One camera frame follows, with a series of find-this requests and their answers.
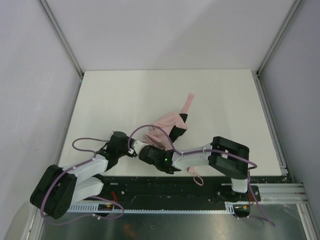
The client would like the pink folding umbrella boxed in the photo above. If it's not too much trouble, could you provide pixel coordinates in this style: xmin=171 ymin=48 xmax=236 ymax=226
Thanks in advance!
xmin=144 ymin=93 xmax=205 ymax=186

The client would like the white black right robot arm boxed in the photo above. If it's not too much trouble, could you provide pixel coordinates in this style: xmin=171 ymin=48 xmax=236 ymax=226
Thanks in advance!
xmin=132 ymin=136 xmax=250 ymax=194

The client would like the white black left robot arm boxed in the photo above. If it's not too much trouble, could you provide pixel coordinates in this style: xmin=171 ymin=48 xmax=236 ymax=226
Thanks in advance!
xmin=29 ymin=131 xmax=129 ymax=220

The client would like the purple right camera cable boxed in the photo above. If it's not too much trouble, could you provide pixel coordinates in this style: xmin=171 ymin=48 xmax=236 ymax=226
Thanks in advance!
xmin=127 ymin=124 xmax=276 ymax=227

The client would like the purple camera cable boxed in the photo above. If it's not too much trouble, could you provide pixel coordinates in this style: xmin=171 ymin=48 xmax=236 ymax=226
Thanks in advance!
xmin=127 ymin=124 xmax=276 ymax=227
xmin=39 ymin=137 xmax=112 ymax=218

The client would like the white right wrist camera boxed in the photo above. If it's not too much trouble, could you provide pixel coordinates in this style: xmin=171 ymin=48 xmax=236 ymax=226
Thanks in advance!
xmin=128 ymin=140 xmax=147 ymax=155

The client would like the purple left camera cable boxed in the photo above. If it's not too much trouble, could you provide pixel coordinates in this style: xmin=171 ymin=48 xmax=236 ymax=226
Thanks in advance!
xmin=39 ymin=137 xmax=112 ymax=218

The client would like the aluminium corner post right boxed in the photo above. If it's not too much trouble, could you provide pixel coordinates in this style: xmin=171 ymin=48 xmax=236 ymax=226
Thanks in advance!
xmin=256 ymin=0 xmax=307 ymax=78

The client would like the aluminium corner post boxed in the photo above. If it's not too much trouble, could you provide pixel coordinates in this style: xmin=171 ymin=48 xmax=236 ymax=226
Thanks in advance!
xmin=256 ymin=0 xmax=307 ymax=78
xmin=36 ymin=0 xmax=85 ymax=83

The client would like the grey slotted cable duct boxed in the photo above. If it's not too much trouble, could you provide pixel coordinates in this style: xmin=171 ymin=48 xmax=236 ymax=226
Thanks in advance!
xmin=67 ymin=201 xmax=237 ymax=216

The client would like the aluminium corner post left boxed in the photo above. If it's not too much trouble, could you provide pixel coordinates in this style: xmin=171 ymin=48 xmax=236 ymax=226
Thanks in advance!
xmin=36 ymin=0 xmax=85 ymax=83

